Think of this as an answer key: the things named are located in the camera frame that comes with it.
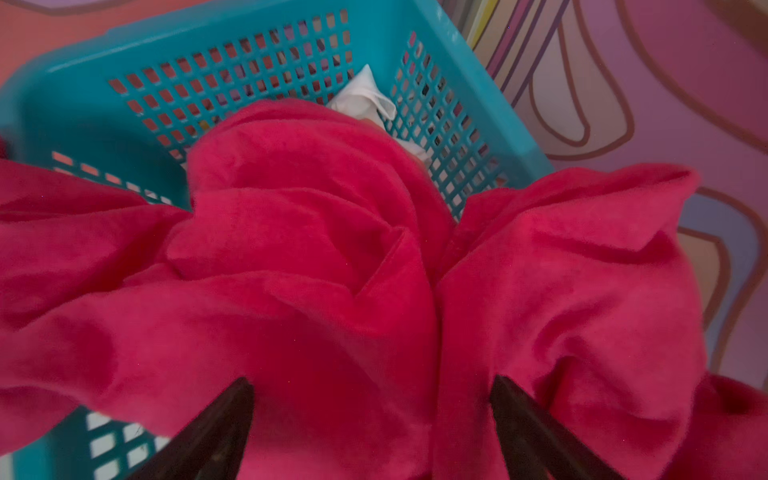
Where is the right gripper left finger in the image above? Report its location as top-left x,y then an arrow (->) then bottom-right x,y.
130,378 -> 255,480

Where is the teal plastic basket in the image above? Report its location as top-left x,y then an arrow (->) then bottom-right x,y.
0,0 -> 554,480

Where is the magenta t shirt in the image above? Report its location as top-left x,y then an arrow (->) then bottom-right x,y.
1,100 -> 767,479

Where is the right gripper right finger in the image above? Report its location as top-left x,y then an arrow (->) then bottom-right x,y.
490,375 -> 621,480

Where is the white cloth in basket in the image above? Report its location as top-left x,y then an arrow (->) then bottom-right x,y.
327,64 -> 397,131

